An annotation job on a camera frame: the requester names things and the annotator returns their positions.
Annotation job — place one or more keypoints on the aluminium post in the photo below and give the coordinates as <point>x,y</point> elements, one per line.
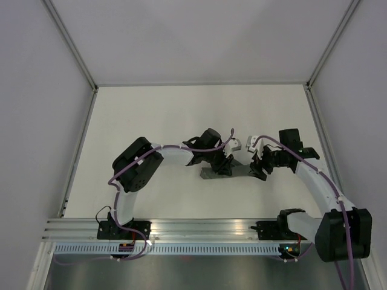
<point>343,23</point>
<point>69,42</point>

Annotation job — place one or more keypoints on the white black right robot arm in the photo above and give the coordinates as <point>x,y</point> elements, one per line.
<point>344,231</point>

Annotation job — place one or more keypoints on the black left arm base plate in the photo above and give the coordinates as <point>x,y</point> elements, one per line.
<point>108,230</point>

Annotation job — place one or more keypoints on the aluminium frame rail front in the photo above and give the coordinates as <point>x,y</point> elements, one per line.
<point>162,230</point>

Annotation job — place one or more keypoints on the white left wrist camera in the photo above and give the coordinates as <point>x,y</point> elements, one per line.
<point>232,146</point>

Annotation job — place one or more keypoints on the aluminium post back right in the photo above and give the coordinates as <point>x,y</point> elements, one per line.
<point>343,23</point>

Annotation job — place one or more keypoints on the aluminium post back left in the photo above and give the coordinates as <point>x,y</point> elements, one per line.
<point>69,42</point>

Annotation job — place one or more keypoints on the white slotted cable duct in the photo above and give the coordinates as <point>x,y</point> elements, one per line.
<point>186,249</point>

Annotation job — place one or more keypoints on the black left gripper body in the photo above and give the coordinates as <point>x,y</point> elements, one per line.
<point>217,160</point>

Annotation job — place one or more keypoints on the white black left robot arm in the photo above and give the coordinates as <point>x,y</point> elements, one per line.
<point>134,168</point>

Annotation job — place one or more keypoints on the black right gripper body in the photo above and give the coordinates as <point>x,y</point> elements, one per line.
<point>269,159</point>

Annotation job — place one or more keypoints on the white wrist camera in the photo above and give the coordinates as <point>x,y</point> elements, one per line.
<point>232,146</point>
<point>254,144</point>

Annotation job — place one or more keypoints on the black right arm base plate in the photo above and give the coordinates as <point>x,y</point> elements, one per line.
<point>272,230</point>

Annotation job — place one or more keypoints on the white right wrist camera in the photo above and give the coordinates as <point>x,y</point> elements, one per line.
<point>254,144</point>

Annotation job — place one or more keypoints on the grey cloth napkin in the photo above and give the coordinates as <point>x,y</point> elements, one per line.
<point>235,169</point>

